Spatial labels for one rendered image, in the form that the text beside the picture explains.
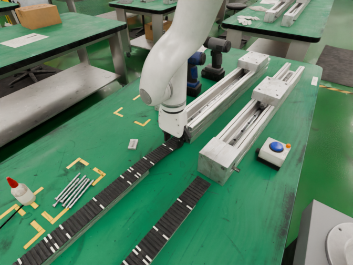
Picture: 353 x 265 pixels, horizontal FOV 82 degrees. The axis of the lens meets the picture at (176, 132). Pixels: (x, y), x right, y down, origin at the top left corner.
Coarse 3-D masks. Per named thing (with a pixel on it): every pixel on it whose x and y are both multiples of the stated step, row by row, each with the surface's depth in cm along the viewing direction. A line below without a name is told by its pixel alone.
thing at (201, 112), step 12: (240, 72) 110; (252, 72) 106; (264, 72) 122; (216, 84) 97; (228, 84) 103; (240, 84) 97; (252, 84) 112; (204, 96) 89; (216, 96) 94; (228, 96) 90; (240, 96) 104; (192, 108) 83; (204, 108) 87; (216, 108) 85; (192, 120) 77; (204, 120) 80; (192, 132) 76
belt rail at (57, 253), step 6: (144, 174) 68; (138, 180) 65; (132, 186) 64; (126, 192) 63; (120, 198) 61; (114, 204) 60; (102, 210) 57; (108, 210) 59; (96, 216) 56; (90, 222) 55; (84, 228) 55; (78, 234) 53; (72, 240) 52; (66, 246) 51; (60, 252) 50; (48, 258) 48; (54, 258) 50; (42, 264) 47; (48, 264) 49
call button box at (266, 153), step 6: (270, 138) 73; (264, 144) 71; (270, 144) 70; (282, 144) 71; (258, 150) 74; (264, 150) 69; (270, 150) 69; (282, 150) 68; (288, 150) 69; (258, 156) 71; (264, 156) 70; (270, 156) 68; (276, 156) 67; (282, 156) 67; (264, 162) 71; (270, 162) 70; (276, 162) 68; (282, 162) 66; (276, 168) 69
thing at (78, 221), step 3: (75, 213) 55; (72, 216) 55; (75, 216) 54; (78, 216) 55; (72, 219) 54; (75, 219) 54; (78, 219) 54; (81, 219) 54; (75, 222) 53; (78, 222) 53; (81, 222) 53; (84, 222) 53; (75, 225) 53; (78, 225) 53; (81, 225) 53; (84, 225) 53; (78, 228) 52; (81, 228) 52
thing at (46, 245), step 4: (44, 240) 50; (48, 240) 50; (40, 244) 50; (44, 244) 49; (48, 244) 49; (52, 244) 50; (44, 248) 49; (48, 248) 49; (52, 248) 49; (48, 252) 48; (52, 252) 48; (48, 256) 48
